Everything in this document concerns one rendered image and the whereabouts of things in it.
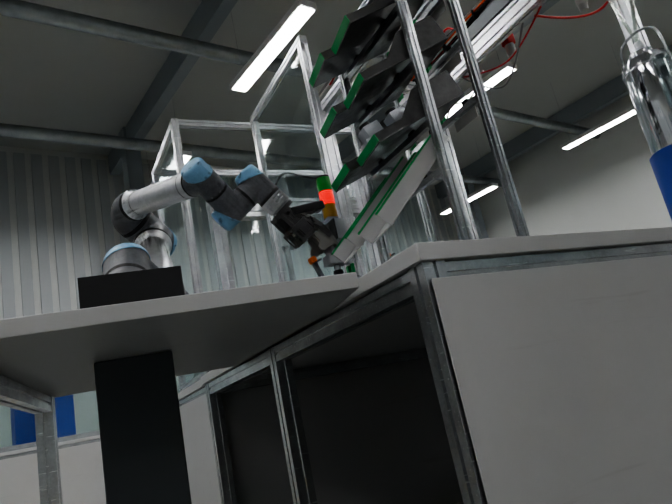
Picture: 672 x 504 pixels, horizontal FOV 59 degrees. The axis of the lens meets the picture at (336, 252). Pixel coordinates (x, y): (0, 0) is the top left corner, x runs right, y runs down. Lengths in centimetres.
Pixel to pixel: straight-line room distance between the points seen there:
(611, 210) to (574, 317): 1200
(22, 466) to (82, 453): 52
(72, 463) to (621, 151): 1092
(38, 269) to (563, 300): 924
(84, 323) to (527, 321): 71
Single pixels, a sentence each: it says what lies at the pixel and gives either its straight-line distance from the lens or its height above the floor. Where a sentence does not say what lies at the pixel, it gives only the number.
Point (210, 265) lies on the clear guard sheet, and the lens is 305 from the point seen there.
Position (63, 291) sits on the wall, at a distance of 989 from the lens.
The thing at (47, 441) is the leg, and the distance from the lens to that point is 183.
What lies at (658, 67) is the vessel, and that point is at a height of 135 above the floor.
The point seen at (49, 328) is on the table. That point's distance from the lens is 100.
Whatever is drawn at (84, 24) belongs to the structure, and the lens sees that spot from 699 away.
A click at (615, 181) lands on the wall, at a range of 1311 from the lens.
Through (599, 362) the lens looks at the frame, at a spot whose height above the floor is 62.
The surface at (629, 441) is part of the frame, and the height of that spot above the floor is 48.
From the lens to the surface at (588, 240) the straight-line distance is 122.
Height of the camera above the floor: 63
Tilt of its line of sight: 15 degrees up
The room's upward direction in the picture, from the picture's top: 12 degrees counter-clockwise
